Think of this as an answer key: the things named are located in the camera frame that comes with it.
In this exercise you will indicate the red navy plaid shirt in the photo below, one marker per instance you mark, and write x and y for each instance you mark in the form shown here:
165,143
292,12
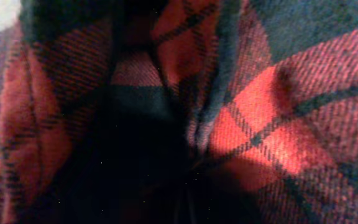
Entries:
179,111

